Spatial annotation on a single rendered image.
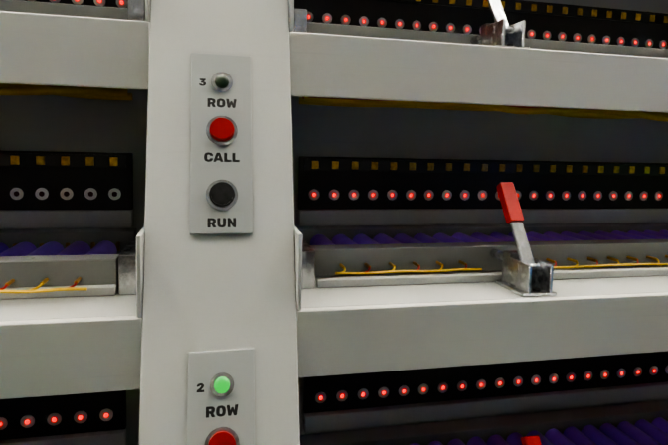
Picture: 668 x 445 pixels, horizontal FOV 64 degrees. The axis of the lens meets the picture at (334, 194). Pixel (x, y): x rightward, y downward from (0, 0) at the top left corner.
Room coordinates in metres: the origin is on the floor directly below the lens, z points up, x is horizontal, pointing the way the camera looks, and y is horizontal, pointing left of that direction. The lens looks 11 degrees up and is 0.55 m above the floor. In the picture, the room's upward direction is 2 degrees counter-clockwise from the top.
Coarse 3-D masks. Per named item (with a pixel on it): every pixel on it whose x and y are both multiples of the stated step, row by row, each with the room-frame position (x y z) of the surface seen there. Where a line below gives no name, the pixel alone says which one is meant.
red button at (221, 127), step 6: (216, 120) 0.34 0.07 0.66; (222, 120) 0.34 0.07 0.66; (228, 120) 0.34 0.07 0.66; (210, 126) 0.34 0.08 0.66; (216, 126) 0.34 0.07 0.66; (222, 126) 0.34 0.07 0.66; (228, 126) 0.34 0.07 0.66; (210, 132) 0.34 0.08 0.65; (216, 132) 0.34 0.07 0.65; (222, 132) 0.34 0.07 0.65; (228, 132) 0.34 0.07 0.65; (216, 138) 0.34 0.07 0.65; (222, 138) 0.34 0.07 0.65; (228, 138) 0.34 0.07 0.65
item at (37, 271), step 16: (0, 256) 0.37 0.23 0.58; (16, 256) 0.37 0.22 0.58; (32, 256) 0.37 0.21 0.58; (48, 256) 0.37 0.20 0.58; (64, 256) 0.37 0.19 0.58; (80, 256) 0.38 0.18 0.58; (96, 256) 0.38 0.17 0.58; (112, 256) 0.38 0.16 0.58; (0, 272) 0.36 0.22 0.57; (16, 272) 0.36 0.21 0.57; (32, 272) 0.36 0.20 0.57; (48, 272) 0.36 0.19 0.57; (64, 272) 0.37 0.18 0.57; (80, 272) 0.37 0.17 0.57; (96, 272) 0.37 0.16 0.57; (112, 272) 0.37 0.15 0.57; (0, 288) 0.35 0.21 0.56; (32, 288) 0.35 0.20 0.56; (64, 288) 0.35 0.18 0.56; (80, 288) 0.36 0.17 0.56
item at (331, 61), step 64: (320, 0) 0.53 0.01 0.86; (384, 0) 0.54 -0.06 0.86; (448, 0) 0.56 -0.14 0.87; (512, 0) 0.58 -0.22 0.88; (320, 64) 0.36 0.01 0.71; (384, 64) 0.37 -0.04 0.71; (448, 64) 0.38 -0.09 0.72; (512, 64) 0.40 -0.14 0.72; (576, 64) 0.41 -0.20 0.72; (640, 64) 0.42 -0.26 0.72
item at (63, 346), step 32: (0, 224) 0.47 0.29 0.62; (32, 224) 0.48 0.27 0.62; (64, 224) 0.48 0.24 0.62; (96, 224) 0.49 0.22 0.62; (128, 224) 0.49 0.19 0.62; (128, 256) 0.37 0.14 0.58; (128, 288) 0.37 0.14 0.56; (0, 320) 0.32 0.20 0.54; (32, 320) 0.32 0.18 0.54; (64, 320) 0.32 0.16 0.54; (96, 320) 0.33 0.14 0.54; (128, 320) 0.33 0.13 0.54; (0, 352) 0.32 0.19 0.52; (32, 352) 0.32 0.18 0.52; (64, 352) 0.33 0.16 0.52; (96, 352) 0.33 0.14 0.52; (128, 352) 0.34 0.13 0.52; (0, 384) 0.32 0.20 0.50; (32, 384) 0.33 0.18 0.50; (64, 384) 0.33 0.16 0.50; (96, 384) 0.34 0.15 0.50; (128, 384) 0.34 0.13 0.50
